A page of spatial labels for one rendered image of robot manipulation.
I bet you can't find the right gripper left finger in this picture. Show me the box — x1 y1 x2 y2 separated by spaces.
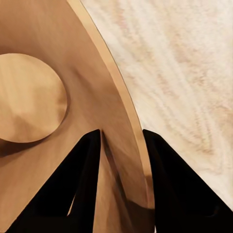
5 129 101 233

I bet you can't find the trash can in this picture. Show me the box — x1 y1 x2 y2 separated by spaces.
0 0 156 233

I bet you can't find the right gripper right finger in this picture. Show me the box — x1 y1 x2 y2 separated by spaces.
143 129 233 233

